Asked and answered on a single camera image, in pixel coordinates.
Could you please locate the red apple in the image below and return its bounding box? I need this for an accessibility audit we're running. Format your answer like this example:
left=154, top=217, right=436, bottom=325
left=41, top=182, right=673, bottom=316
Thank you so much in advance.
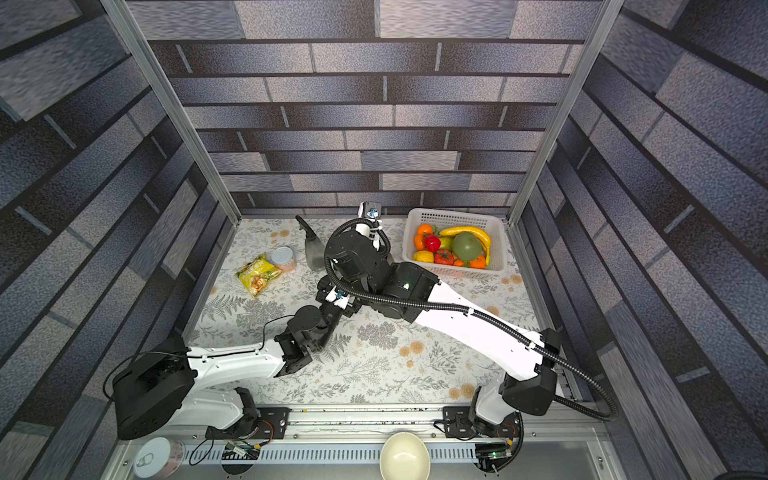
left=424, top=235, right=442, bottom=252

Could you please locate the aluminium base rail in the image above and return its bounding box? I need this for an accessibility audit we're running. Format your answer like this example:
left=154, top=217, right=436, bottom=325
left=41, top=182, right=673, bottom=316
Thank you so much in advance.
left=119, top=403, right=601, bottom=445

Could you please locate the black corrugated cable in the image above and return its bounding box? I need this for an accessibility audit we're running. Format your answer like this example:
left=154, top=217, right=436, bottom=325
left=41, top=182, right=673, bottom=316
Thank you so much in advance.
left=322, top=217, right=619, bottom=421

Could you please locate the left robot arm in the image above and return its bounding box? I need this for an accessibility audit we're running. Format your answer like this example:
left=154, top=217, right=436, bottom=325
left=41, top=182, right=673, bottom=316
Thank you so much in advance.
left=112, top=297, right=362, bottom=440

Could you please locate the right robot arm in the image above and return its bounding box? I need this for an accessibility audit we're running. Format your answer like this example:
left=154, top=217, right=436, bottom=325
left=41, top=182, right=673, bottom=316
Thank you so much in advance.
left=324, top=221, right=560, bottom=430

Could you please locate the cream bowl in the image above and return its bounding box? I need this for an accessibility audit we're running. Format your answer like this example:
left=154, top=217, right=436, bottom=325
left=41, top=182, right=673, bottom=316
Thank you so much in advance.
left=379, top=432, right=431, bottom=480

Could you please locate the grey spray bottle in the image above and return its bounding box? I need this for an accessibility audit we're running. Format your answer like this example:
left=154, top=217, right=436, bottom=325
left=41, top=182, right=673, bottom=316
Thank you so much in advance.
left=304, top=236, right=325, bottom=272

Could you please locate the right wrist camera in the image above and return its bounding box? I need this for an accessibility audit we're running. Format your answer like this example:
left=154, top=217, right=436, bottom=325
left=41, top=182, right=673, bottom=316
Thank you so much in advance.
left=355, top=201, right=383, bottom=239

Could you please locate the pink tin can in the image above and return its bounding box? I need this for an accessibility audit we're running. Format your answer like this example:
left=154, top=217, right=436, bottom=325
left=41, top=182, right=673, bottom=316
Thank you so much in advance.
left=269, top=246, right=296, bottom=272

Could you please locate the yellow snack packet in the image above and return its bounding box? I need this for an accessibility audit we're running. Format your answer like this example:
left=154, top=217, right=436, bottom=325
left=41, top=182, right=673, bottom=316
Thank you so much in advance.
left=235, top=254, right=282, bottom=297

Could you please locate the black spray nozzle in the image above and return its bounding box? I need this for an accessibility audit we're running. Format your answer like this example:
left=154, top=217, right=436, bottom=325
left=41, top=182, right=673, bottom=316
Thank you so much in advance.
left=295, top=215, right=318, bottom=242

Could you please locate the green mango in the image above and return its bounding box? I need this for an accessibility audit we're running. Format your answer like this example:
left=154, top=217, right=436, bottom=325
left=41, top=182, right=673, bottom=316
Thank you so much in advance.
left=452, top=232, right=484, bottom=263

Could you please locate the yellow lemon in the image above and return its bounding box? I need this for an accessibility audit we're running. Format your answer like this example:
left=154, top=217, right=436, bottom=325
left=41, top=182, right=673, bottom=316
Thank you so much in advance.
left=413, top=250, right=434, bottom=263

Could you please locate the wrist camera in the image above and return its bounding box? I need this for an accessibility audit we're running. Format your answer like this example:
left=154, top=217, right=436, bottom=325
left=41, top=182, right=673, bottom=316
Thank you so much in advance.
left=355, top=201, right=383, bottom=239
left=316, top=276, right=355, bottom=311

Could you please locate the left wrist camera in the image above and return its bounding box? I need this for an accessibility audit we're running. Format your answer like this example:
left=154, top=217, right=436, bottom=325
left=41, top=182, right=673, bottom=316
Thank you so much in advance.
left=316, top=276, right=355, bottom=311

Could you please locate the orange fruit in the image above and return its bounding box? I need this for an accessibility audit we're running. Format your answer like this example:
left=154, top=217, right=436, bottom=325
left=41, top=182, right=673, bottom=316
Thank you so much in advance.
left=417, top=224, right=434, bottom=236

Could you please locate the white plastic basket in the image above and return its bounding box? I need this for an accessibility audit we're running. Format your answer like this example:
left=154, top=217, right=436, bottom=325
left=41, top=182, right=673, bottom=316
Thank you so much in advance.
left=400, top=208, right=508, bottom=280

